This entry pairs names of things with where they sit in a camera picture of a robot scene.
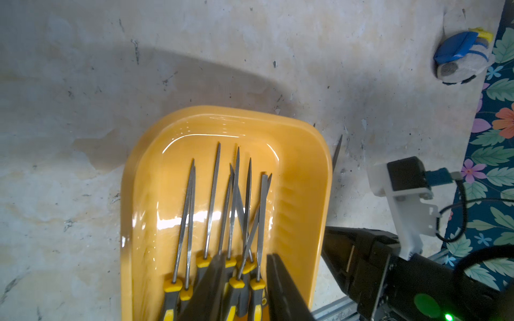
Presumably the file tool four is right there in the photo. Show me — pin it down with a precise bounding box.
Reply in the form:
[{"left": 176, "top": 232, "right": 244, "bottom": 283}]
[{"left": 221, "top": 176, "right": 272, "bottom": 320}]

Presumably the file tool seven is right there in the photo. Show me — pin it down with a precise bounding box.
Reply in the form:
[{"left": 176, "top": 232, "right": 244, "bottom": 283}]
[{"left": 237, "top": 159, "right": 255, "bottom": 318}]

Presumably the file tool ten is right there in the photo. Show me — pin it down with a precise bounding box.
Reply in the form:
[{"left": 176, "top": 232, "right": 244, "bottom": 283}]
[{"left": 160, "top": 160, "right": 195, "bottom": 320}]

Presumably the file tool five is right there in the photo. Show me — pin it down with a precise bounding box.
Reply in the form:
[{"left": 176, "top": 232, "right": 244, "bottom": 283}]
[{"left": 225, "top": 148, "right": 240, "bottom": 279}]

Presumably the blue yellow keychain toy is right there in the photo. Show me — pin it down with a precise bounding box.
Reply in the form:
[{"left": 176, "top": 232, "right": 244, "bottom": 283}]
[{"left": 433, "top": 28, "right": 495, "bottom": 86}]

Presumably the file tool eight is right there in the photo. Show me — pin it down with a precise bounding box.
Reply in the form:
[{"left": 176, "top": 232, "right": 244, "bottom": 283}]
[{"left": 194, "top": 143, "right": 221, "bottom": 287}]

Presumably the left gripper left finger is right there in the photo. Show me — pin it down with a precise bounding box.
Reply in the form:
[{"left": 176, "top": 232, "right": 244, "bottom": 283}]
[{"left": 179, "top": 254, "right": 226, "bottom": 321}]

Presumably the file tool two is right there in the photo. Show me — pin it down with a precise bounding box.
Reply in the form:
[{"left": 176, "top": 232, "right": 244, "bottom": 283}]
[{"left": 332, "top": 135, "right": 343, "bottom": 171}]

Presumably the file tool three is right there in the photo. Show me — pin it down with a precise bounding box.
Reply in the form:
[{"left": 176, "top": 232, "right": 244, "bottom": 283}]
[{"left": 248, "top": 174, "right": 269, "bottom": 320}]

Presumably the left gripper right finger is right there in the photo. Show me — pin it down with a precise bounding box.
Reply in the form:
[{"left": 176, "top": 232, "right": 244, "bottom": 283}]
[{"left": 266, "top": 254, "right": 314, "bottom": 321}]

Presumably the file tool nine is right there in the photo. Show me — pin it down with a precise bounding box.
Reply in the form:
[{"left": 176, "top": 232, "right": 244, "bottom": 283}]
[{"left": 179, "top": 162, "right": 196, "bottom": 313}]

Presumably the file tool six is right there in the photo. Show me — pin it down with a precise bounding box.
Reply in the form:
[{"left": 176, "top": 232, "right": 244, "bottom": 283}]
[{"left": 218, "top": 165, "right": 234, "bottom": 255}]

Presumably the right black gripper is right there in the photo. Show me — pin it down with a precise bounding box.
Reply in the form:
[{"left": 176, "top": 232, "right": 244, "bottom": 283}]
[{"left": 321, "top": 226, "right": 401, "bottom": 320}]

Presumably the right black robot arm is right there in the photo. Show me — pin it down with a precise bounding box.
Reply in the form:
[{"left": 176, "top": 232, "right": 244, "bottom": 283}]
[{"left": 321, "top": 227, "right": 513, "bottom": 320}]

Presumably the yellow plastic storage tray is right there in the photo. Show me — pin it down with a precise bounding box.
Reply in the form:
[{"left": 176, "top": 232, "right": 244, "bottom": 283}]
[{"left": 120, "top": 106, "right": 333, "bottom": 320}]

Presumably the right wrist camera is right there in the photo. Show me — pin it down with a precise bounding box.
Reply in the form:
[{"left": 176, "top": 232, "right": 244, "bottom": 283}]
[{"left": 367, "top": 156, "right": 462, "bottom": 261}]

